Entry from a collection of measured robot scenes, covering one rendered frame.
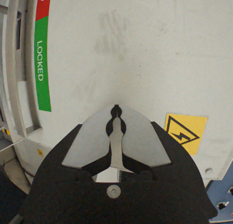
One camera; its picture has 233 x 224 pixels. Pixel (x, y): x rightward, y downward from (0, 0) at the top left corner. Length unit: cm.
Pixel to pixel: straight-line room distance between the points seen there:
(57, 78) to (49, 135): 11
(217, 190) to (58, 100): 82
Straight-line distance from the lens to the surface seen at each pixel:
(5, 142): 42
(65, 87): 17
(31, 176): 151
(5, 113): 36
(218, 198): 89
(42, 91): 21
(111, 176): 67
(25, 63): 25
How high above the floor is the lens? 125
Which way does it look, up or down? 15 degrees down
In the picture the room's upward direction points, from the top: 95 degrees clockwise
